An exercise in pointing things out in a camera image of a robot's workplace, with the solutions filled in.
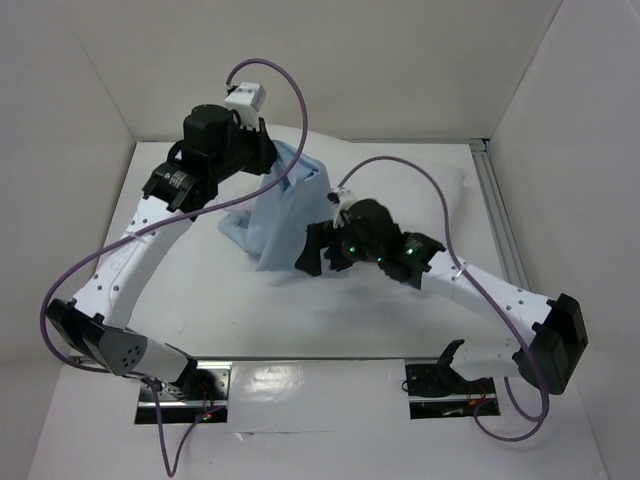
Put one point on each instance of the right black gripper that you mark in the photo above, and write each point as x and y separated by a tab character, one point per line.
329	245

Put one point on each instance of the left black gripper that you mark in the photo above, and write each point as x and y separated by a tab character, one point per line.
264	147

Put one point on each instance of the light blue pillowcase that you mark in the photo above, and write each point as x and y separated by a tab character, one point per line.
272	227

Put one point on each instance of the white pillow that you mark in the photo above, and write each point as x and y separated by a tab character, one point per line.
420	195

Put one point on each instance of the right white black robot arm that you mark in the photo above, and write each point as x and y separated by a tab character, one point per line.
548	335

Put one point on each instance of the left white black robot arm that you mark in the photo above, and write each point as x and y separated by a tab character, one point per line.
218	142

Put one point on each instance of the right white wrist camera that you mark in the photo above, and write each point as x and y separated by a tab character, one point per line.
342	199

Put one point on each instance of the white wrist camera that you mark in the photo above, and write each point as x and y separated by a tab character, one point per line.
342	199
246	99

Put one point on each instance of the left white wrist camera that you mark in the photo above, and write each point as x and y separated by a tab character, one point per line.
246	99

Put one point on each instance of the aluminium extrusion rail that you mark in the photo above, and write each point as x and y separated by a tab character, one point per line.
500	225

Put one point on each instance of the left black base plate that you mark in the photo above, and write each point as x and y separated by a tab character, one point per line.
205	394

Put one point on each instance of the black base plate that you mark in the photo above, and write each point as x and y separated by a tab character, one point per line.
205	394
437	392

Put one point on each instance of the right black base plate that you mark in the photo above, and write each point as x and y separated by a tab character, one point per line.
437	392

